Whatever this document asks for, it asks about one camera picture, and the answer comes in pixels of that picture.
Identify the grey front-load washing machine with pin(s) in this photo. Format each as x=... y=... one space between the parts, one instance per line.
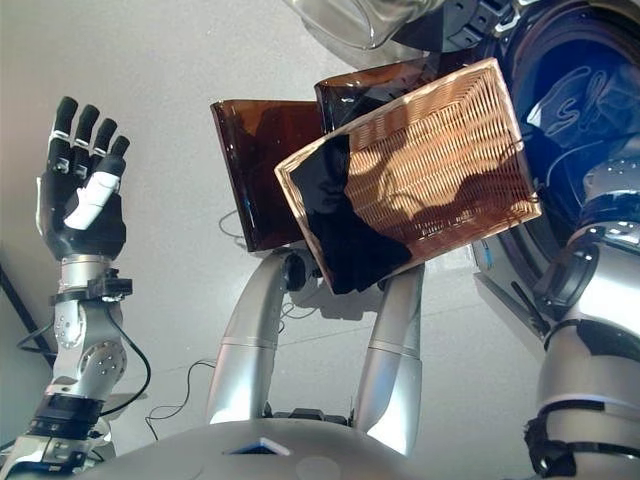
x=550 y=75

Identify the silver robot torso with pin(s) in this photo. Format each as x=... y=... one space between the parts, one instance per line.
x=300 y=455

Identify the right silver robot leg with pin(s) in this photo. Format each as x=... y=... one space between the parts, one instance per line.
x=390 y=370

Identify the round glass washer door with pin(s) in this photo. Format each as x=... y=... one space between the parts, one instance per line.
x=340 y=20

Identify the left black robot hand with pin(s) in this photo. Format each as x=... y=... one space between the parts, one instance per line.
x=85 y=235

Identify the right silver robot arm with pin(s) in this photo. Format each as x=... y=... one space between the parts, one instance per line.
x=590 y=375

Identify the left silver robot leg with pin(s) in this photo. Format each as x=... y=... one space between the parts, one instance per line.
x=250 y=360

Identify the wicker laundry basket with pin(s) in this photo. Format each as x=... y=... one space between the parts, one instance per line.
x=440 y=150

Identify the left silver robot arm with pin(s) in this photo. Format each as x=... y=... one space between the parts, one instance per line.
x=90 y=360

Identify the black garment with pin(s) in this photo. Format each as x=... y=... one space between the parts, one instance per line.
x=345 y=240

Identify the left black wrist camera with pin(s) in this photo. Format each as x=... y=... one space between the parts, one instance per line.
x=110 y=287

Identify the silver robot leg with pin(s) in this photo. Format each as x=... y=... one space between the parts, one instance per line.
x=390 y=370
x=250 y=360

